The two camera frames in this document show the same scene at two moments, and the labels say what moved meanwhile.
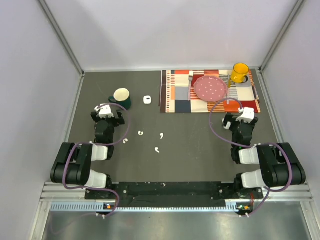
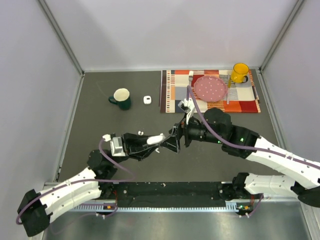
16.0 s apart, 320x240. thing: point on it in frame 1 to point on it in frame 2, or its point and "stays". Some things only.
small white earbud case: [147, 99] stays
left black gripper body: [113, 121] to [127, 147]
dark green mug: [121, 96] stays
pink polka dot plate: [210, 89] stays
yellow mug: [238, 74] stays
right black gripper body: [231, 118] to [182, 128]
